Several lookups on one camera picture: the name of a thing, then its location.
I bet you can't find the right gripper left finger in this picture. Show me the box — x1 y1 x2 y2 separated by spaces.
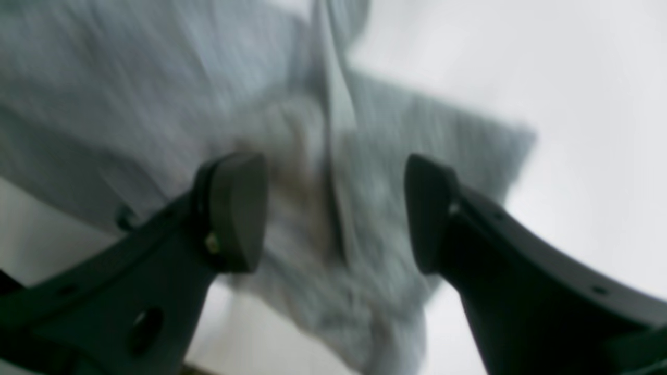
1 153 269 374

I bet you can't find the grey T-shirt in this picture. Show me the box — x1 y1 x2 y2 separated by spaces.
1 1 535 374

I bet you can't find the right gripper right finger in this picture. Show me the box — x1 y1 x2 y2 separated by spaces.
403 154 666 374

